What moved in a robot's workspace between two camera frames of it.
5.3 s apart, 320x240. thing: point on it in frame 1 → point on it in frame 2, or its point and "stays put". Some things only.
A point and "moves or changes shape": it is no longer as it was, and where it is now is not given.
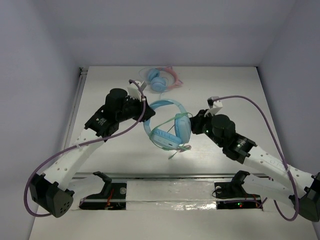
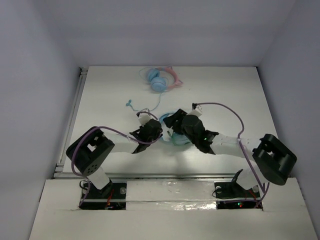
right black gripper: [197, 121] → [172, 120]
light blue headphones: [165, 139] moves or changes shape
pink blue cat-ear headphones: [160, 79] stays put
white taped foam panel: [170, 195] stays put
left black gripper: [141, 111] → [155, 128]
